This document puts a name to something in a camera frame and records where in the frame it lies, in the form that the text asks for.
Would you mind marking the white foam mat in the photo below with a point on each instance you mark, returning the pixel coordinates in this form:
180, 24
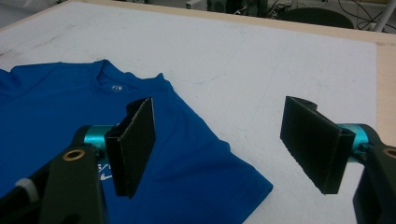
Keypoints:
249, 71

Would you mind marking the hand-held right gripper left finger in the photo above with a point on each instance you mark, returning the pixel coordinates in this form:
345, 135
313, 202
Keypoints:
130, 149

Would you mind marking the blue t-shirt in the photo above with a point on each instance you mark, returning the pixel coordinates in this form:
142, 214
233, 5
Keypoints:
186, 149

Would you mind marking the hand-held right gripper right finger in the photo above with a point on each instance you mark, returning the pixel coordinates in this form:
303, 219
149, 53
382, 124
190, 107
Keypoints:
314, 143

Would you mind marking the dark round stool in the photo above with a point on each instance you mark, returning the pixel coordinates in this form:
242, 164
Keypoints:
314, 17

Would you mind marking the wooden table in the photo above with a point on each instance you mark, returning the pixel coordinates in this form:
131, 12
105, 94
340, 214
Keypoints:
386, 93

